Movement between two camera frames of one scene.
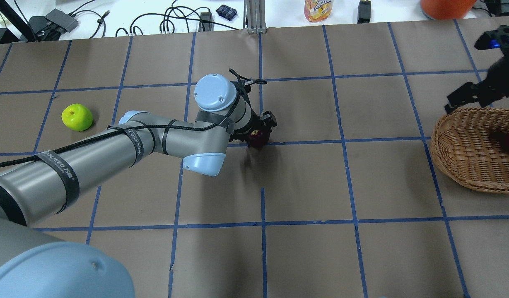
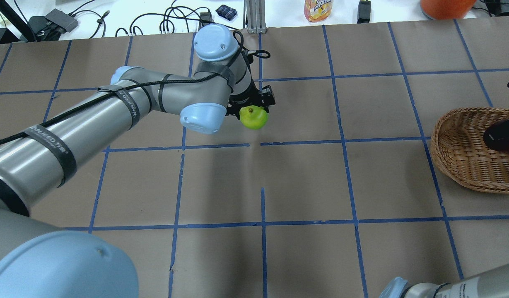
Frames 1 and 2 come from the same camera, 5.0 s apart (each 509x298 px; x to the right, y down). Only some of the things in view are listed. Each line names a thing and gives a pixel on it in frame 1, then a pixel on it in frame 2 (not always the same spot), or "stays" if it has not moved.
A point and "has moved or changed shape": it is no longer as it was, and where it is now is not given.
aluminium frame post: x=254 y=19 stays
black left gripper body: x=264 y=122 → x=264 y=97
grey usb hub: x=67 y=21 stays
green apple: x=77 y=116 has moved or changed shape
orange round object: x=447 y=9 stays
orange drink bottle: x=317 y=10 stays
